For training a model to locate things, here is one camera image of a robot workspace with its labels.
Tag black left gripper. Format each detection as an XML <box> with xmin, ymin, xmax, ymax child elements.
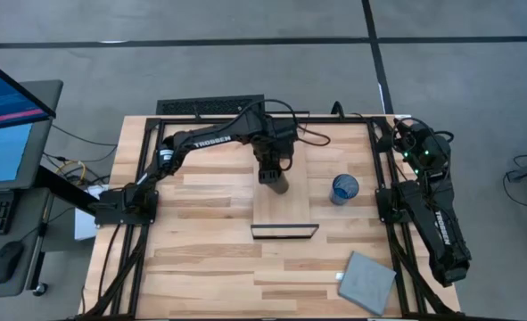
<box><xmin>251</xmin><ymin>131</ymin><xmax>297</xmax><ymax>185</ymax></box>

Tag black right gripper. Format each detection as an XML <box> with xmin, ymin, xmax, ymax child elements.
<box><xmin>378</xmin><ymin>119</ymin><xmax>452</xmax><ymax>177</ymax></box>

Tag black cup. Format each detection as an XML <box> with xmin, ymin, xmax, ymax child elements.
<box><xmin>267</xmin><ymin>171</ymin><xmax>290</xmax><ymax>195</ymax></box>

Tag short blue glass cup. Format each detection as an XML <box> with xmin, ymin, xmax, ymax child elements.
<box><xmin>329</xmin><ymin>173</ymin><xmax>360</xmax><ymax>207</ymax></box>

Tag wooden tray board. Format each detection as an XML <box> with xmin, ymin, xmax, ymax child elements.
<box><xmin>250</xmin><ymin>123</ymin><xmax>320</xmax><ymax>240</ymax></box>

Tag black floor vent grate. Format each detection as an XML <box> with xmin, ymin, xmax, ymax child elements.
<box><xmin>155</xmin><ymin>94</ymin><xmax>267</xmax><ymax>116</ymax></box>

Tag grey folded cloth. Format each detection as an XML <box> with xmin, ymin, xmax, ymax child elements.
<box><xmin>337</xmin><ymin>251</ymin><xmax>398</xmax><ymax>317</ymax></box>

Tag white paper sheet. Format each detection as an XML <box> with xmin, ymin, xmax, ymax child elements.
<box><xmin>74</xmin><ymin>185</ymin><xmax>108</xmax><ymax>242</ymax></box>

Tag grey computer desk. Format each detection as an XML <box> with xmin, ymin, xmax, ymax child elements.
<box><xmin>0</xmin><ymin>186</ymin><xmax>53</xmax><ymax>300</ymax></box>

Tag grey framed blue monitor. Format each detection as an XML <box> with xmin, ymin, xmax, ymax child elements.
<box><xmin>0</xmin><ymin>79</ymin><xmax>64</xmax><ymax>192</ymax></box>

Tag tilted blue screen monitor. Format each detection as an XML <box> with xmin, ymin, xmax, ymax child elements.
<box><xmin>0</xmin><ymin>52</ymin><xmax>57</xmax><ymax>134</ymax></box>

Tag black computer mouse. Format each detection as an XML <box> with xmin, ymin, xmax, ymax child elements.
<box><xmin>0</xmin><ymin>240</ymin><xmax>25</xmax><ymax>284</ymax></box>

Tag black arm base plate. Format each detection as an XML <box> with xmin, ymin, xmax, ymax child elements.
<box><xmin>375</xmin><ymin>186</ymin><xmax>414</xmax><ymax>224</ymax></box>
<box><xmin>94</xmin><ymin>189</ymin><xmax>160</xmax><ymax>226</ymax></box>

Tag black aluminium table frame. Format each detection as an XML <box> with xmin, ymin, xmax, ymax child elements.
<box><xmin>79</xmin><ymin>113</ymin><xmax>460</xmax><ymax>321</ymax></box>

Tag black floor cable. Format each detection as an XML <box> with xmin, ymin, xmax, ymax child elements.
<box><xmin>502</xmin><ymin>154</ymin><xmax>527</xmax><ymax>210</ymax></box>

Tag thin black cables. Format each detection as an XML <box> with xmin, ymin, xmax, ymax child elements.
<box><xmin>43</xmin><ymin>123</ymin><xmax>119</xmax><ymax>179</ymax></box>

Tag yellow cable coil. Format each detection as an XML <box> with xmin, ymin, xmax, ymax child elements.
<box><xmin>56</xmin><ymin>160</ymin><xmax>87</xmax><ymax>186</ymax></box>

